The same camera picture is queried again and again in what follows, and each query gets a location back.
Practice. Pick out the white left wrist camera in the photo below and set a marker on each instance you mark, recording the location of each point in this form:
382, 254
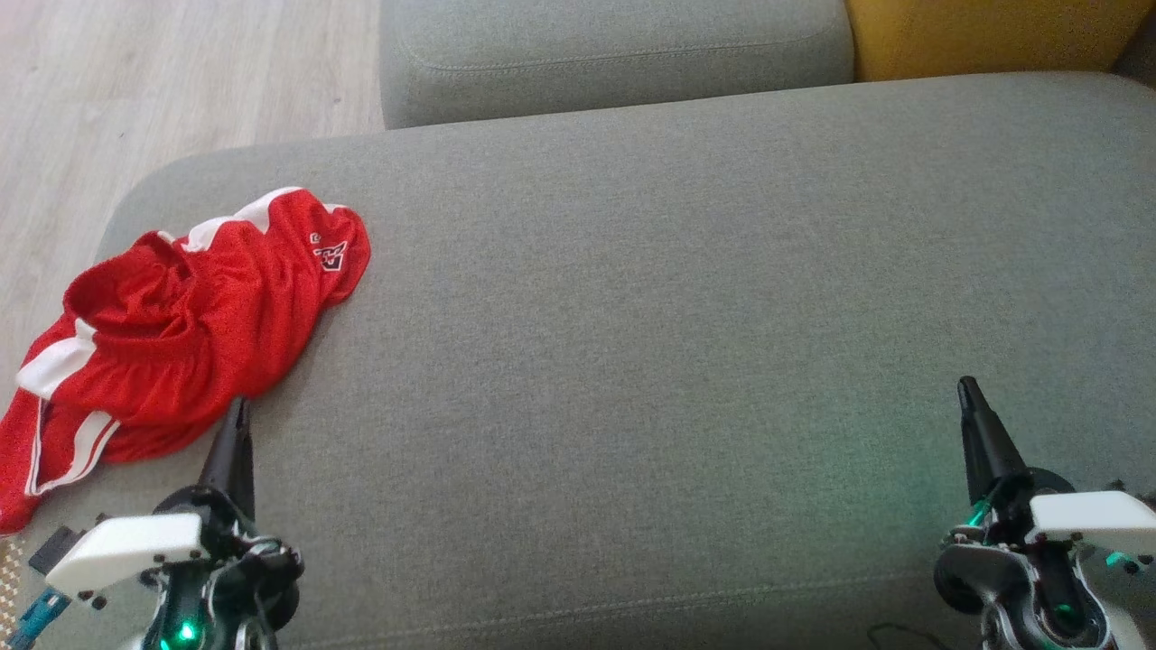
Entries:
126, 551

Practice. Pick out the yellow sofa backrest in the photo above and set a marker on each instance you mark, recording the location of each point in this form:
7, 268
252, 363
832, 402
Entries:
984, 36

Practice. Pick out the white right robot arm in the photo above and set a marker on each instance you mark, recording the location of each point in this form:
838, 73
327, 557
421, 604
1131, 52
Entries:
1133, 618

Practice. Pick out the small grey sofa cushion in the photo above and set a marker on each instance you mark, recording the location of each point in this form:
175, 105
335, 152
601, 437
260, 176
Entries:
614, 54

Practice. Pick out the woven wicker basket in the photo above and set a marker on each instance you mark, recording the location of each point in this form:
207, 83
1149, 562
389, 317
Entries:
7, 596

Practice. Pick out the blue left camera plug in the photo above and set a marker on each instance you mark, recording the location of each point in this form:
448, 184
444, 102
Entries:
36, 618

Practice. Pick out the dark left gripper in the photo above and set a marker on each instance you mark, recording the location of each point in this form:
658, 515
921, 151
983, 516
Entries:
235, 578

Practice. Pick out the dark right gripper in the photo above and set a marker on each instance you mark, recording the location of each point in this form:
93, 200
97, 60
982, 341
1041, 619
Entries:
1020, 578

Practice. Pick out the large grey sofa seat cushion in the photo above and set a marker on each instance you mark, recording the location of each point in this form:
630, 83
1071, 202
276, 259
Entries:
650, 343

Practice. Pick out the red shorts with white band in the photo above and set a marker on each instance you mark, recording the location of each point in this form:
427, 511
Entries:
262, 289

